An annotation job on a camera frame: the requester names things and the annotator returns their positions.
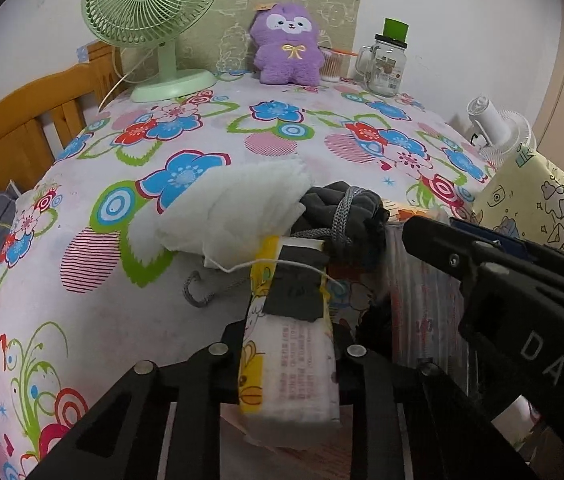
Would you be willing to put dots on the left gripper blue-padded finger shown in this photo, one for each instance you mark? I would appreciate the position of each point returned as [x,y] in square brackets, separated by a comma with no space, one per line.
[512,246]

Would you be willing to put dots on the yellow cartoon fabric storage box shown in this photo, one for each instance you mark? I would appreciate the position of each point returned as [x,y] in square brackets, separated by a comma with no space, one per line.
[525,199]

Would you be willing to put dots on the yellow white tissue pack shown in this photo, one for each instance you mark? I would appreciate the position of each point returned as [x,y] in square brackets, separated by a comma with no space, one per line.
[288,393]

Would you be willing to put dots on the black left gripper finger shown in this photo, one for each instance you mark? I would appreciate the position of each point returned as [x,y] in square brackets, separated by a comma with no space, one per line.
[413,422]
[154,413]

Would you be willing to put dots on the green cartoon wall mat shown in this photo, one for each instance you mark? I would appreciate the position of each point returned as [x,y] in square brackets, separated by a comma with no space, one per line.
[221,43]

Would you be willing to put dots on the toothpick cup orange lid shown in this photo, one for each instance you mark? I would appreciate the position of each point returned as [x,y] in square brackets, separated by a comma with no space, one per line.
[336,63]

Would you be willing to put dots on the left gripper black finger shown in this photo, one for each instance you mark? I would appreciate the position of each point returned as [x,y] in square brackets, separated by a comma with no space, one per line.
[452,248]

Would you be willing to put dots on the dark grey drawstring garment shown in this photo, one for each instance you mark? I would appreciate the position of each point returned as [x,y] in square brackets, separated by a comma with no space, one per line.
[350,221]

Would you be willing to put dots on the orange wooden chair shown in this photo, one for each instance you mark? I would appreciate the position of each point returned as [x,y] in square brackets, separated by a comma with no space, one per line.
[25,153]

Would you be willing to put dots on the purple plush toy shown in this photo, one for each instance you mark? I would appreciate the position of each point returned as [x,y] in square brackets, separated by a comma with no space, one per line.
[286,41]

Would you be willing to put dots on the green desk fan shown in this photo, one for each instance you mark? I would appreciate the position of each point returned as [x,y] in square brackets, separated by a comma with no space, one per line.
[152,25]

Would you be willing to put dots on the floral tablecloth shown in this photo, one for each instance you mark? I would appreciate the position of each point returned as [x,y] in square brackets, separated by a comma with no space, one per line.
[87,290]

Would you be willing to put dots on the white cloth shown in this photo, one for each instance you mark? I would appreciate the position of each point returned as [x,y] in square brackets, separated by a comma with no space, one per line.
[229,211]

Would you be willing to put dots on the clear plastic tissue package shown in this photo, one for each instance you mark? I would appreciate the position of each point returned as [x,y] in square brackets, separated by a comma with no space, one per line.
[425,304]

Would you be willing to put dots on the glass jar green lid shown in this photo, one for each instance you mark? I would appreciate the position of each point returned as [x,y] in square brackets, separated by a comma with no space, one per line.
[381,65]

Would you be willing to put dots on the white standing fan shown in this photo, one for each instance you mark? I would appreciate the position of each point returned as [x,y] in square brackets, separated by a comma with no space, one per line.
[506,133]

